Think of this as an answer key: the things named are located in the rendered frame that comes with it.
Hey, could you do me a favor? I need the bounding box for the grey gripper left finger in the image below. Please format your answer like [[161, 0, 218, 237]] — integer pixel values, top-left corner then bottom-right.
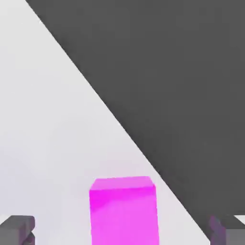
[[0, 214, 36, 245]]

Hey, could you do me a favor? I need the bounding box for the small magenta cube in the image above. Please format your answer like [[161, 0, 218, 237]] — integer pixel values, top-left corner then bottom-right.
[[89, 176, 160, 245]]

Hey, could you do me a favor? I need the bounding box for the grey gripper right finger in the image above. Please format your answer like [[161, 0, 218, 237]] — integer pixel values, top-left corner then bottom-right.
[[208, 214, 245, 245]]

